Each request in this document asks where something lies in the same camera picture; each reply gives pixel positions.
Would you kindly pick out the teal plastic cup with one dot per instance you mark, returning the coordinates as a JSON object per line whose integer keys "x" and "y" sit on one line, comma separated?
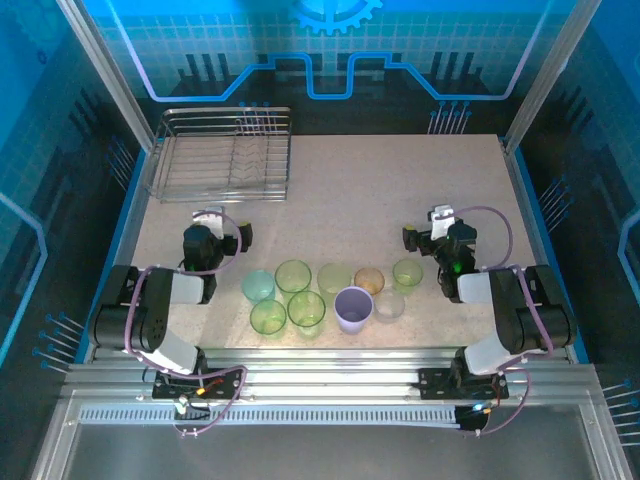
{"x": 258, "y": 287}

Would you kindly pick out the clear dimpled plastic cup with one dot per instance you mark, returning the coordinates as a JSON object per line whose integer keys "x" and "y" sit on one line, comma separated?
{"x": 390, "y": 306}

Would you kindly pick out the pale green plastic cup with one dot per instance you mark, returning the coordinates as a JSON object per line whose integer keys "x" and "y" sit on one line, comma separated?
{"x": 334, "y": 279}

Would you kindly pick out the purple plastic cup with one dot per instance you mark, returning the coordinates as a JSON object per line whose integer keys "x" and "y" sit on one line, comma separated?
{"x": 353, "y": 310}

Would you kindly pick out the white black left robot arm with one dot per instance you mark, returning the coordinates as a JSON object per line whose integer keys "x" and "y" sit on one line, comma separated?
{"x": 150, "y": 310}

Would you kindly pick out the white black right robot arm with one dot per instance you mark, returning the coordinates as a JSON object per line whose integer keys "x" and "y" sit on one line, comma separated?
{"x": 525, "y": 310}

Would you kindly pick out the small green plastic cup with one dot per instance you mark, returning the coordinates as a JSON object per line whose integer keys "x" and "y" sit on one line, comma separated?
{"x": 407, "y": 274}

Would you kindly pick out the orange plastic cup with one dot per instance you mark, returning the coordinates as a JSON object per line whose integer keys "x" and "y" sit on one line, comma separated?
{"x": 369, "y": 281}

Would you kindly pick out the small controller board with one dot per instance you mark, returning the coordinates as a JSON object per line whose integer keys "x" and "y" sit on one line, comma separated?
{"x": 190, "y": 407}

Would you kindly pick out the black controller box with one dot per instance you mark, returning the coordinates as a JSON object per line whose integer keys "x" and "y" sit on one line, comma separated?
{"x": 470, "y": 419}

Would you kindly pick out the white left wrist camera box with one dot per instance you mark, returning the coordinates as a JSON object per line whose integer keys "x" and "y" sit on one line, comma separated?
{"x": 215, "y": 220}

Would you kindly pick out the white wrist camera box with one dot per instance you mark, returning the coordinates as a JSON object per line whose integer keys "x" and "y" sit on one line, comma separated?
{"x": 442, "y": 222}
{"x": 215, "y": 220}

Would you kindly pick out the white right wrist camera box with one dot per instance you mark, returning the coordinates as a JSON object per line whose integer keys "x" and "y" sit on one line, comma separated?
{"x": 442, "y": 222}

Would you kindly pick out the blue edged side frame rail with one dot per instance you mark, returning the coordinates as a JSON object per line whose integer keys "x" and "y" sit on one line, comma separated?
{"x": 540, "y": 225}
{"x": 125, "y": 225}

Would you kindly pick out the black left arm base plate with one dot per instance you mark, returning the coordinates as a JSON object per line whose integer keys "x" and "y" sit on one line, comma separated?
{"x": 225, "y": 384}

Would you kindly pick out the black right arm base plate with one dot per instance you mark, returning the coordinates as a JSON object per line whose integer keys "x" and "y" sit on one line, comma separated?
{"x": 432, "y": 384}

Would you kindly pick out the aluminium frame cross rail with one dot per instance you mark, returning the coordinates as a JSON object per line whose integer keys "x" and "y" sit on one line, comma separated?
{"x": 325, "y": 375}

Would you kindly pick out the aluminium frame post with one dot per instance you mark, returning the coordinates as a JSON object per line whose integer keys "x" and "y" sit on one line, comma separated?
{"x": 109, "y": 75}
{"x": 539, "y": 75}

